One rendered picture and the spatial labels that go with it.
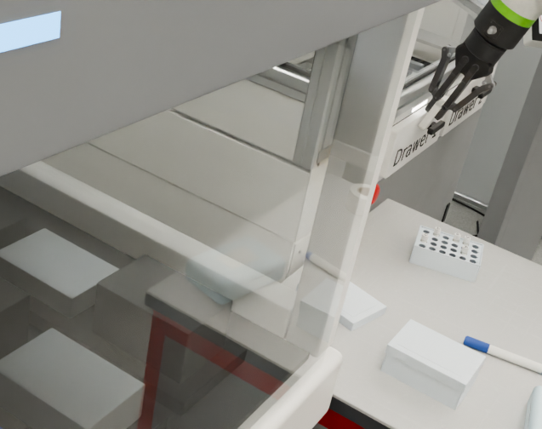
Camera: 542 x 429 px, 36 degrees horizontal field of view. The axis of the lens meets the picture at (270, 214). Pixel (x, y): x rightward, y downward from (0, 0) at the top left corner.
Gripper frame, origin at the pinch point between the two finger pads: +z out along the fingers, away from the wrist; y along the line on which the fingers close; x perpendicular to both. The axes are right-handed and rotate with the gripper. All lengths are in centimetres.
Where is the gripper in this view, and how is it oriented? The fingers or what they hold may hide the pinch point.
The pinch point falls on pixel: (431, 114)
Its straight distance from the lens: 177.3
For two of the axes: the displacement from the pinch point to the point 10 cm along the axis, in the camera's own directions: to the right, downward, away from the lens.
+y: 7.2, 6.6, -2.0
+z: -4.5, 6.7, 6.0
